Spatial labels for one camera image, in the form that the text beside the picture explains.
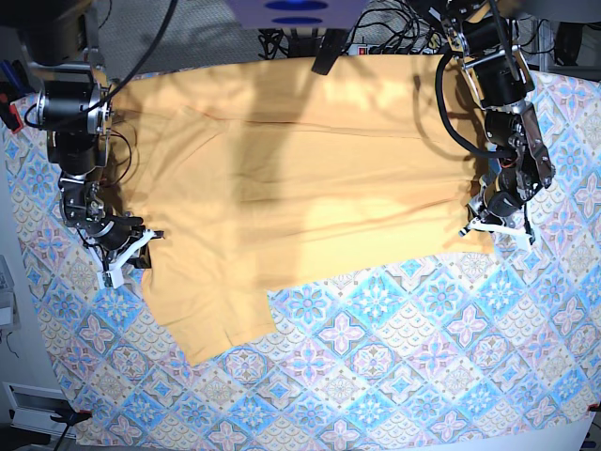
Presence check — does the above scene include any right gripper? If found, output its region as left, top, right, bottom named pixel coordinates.
left=84, top=215, right=164, bottom=288

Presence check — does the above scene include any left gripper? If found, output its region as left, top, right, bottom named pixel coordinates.
left=458, top=185, right=535, bottom=247

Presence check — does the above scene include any yellow T-shirt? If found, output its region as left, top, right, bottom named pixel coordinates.
left=113, top=54, right=493, bottom=364

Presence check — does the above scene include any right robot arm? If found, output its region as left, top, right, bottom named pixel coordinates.
left=19, top=1, right=163, bottom=288

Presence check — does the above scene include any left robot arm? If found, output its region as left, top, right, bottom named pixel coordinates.
left=435, top=1, right=555, bottom=251

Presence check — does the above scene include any white box left edge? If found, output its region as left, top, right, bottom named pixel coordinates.
left=0, top=256, right=21, bottom=333

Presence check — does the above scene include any patterned blue tablecloth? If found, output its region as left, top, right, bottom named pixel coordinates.
left=1, top=73, right=600, bottom=450

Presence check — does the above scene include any red-black clamp left upper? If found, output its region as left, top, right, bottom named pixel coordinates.
left=1, top=60, right=23, bottom=133

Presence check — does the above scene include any red-black clamp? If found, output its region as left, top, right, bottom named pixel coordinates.
left=51, top=409, right=92, bottom=428
left=1, top=60, right=23, bottom=133

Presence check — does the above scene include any red-black clamp left lower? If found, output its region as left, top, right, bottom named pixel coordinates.
left=51, top=409, right=92, bottom=428

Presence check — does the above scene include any white power strip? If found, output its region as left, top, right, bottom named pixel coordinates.
left=347, top=43, right=382, bottom=56

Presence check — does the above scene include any white wall trunking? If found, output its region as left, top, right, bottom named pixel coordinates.
left=2, top=381, right=71, bottom=437

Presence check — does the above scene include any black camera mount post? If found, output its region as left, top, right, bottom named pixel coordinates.
left=312, top=28, right=347, bottom=75

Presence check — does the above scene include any purple robot base plate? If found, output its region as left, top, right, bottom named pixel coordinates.
left=225, top=0, right=367, bottom=29

